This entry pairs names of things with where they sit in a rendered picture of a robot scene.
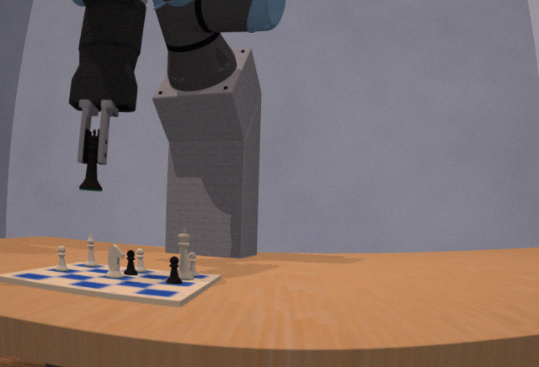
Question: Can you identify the white knight chess piece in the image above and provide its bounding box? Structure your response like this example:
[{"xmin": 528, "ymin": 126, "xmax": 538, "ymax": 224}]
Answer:
[{"xmin": 106, "ymin": 245, "xmax": 125, "ymax": 279}]

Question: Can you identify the white chess king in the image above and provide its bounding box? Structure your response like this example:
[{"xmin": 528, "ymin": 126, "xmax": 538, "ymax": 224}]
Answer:
[{"xmin": 178, "ymin": 228, "xmax": 194, "ymax": 280}]

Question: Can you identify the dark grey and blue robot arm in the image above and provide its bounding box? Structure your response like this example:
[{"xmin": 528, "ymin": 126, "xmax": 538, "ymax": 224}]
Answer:
[{"xmin": 152, "ymin": 0, "xmax": 286, "ymax": 92}]

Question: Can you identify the blue and white chessboard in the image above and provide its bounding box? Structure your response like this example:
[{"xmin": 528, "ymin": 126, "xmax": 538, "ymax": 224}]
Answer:
[{"xmin": 0, "ymin": 262, "xmax": 221, "ymax": 307}]

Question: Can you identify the black chess king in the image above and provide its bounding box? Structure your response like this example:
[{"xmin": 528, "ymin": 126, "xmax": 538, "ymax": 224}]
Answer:
[{"xmin": 79, "ymin": 130, "xmax": 102, "ymax": 191}]

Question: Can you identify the white bishop chess piece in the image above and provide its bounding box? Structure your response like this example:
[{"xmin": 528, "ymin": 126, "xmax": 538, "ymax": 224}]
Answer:
[{"xmin": 83, "ymin": 236, "xmax": 98, "ymax": 267}]

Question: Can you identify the black pawn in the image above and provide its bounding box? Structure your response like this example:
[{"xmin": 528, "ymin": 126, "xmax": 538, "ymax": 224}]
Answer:
[
  {"xmin": 166, "ymin": 256, "xmax": 182, "ymax": 285},
  {"xmin": 124, "ymin": 250, "xmax": 138, "ymax": 275}
]

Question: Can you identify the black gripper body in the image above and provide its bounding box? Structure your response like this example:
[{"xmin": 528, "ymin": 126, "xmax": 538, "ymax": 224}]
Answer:
[{"xmin": 69, "ymin": 0, "xmax": 147, "ymax": 112}]

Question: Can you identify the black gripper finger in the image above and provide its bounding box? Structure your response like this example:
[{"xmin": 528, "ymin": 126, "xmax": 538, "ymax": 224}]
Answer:
[
  {"xmin": 95, "ymin": 100, "xmax": 119, "ymax": 165},
  {"xmin": 77, "ymin": 100, "xmax": 99, "ymax": 164}
]

